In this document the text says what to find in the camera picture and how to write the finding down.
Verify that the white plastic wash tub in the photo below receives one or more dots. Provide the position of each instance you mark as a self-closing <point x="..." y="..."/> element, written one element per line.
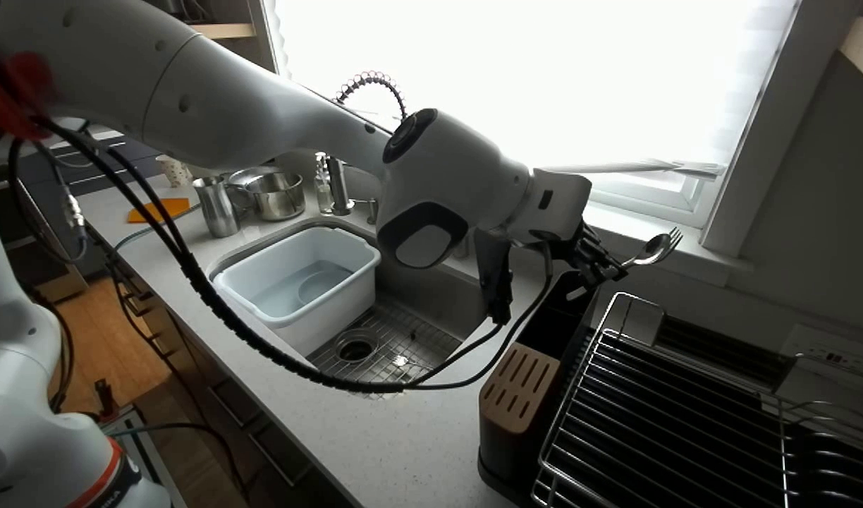
<point x="336" y="283"/>

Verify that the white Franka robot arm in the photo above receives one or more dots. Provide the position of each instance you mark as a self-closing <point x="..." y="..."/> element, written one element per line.
<point x="216" y="94"/>

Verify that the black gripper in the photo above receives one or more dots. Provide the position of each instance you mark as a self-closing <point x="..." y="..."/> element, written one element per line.
<point x="567" y="252"/>

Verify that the wooden-top black knife block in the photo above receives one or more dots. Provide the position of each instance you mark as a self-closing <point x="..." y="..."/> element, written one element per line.
<point x="517" y="386"/>

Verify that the shiny metal pot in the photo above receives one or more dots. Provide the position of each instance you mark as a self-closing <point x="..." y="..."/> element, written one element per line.
<point x="276" y="197"/>

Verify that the black utensil holder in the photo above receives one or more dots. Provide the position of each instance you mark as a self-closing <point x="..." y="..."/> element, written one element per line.
<point x="558" y="319"/>

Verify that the black dish drying rack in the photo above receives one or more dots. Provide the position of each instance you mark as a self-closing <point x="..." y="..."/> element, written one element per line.
<point x="658" y="425"/>

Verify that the white window frame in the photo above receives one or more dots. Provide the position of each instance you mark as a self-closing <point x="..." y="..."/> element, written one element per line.
<point x="759" y="141"/>

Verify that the chrome spring neck faucet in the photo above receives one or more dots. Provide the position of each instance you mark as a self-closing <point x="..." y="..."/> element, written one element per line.
<point x="369" y="74"/>

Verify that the stainless steel sink basin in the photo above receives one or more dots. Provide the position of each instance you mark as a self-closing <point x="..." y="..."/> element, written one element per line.
<point x="433" y="292"/>

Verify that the small pale bottle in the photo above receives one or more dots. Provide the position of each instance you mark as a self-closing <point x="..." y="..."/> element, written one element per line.
<point x="175" y="171"/>

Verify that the metal soap dispenser pump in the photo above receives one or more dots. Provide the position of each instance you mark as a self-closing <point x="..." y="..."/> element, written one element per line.
<point x="334" y="184"/>

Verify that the wooden shelf board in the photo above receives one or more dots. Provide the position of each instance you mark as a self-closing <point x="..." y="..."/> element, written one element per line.
<point x="223" y="29"/>

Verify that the tall metal canister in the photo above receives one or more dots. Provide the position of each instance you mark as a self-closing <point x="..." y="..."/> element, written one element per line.
<point x="216" y="206"/>

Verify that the dark under-counter cabinet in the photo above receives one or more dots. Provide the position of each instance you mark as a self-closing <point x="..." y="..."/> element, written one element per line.
<point x="251" y="434"/>

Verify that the flat orange object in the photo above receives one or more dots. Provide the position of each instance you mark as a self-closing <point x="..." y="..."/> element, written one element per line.
<point x="158" y="211"/>

